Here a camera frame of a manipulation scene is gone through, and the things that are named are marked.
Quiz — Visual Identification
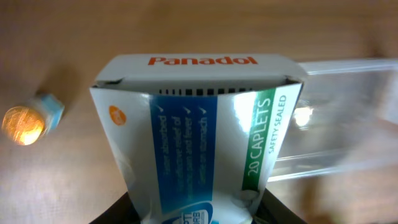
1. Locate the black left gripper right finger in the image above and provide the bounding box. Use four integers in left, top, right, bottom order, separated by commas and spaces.
253, 189, 307, 224

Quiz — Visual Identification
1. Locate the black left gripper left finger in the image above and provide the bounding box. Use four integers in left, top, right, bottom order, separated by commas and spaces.
90, 192, 140, 224

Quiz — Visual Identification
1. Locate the white blue Panadol box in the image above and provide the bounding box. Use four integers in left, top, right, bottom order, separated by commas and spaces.
90, 54, 306, 223

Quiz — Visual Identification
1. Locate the small jar gold lid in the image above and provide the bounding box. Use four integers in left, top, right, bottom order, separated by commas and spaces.
1, 94, 65, 146

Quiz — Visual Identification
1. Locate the clear plastic container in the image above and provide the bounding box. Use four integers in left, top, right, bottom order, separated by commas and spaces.
271, 58, 397, 182

